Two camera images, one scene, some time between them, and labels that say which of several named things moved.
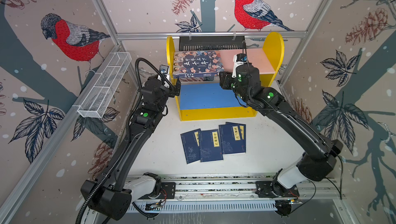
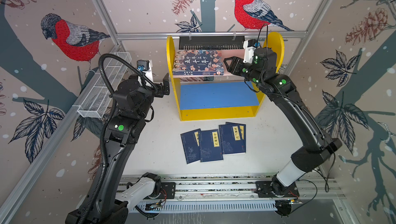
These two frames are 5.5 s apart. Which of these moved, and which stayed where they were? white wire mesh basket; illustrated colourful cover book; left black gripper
Moved: left black gripper
Stayed: illustrated colourful cover book; white wire mesh basket
